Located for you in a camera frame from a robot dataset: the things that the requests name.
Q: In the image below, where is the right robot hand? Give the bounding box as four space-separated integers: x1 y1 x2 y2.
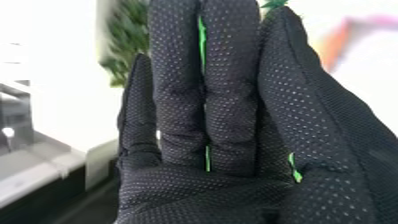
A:
114 0 398 224

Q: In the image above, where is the green plant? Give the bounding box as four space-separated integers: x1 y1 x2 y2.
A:
96 0 293 89

